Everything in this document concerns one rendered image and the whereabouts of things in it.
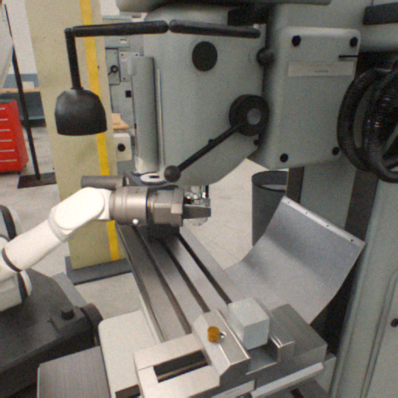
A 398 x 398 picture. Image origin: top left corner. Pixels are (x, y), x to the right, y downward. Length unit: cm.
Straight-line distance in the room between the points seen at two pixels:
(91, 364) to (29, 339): 47
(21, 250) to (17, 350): 69
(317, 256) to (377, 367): 37
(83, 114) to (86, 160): 195
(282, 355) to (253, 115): 42
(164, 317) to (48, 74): 183
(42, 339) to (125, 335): 54
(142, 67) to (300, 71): 28
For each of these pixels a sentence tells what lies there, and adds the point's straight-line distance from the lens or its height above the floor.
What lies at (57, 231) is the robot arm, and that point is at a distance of 76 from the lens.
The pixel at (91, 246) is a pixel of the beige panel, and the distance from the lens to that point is 270.
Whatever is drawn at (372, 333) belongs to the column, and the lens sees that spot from 105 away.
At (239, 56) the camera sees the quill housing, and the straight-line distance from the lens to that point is 60.
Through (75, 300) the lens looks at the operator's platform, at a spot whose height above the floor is 40.
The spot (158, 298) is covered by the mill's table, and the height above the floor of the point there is 99.
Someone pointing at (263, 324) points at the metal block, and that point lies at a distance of 62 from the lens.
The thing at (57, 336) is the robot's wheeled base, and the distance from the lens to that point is 143.
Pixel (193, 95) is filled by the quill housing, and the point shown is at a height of 149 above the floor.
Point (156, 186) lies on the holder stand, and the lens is 105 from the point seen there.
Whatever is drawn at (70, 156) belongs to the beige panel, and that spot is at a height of 93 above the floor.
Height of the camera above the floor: 155
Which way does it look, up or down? 23 degrees down
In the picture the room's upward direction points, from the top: straight up
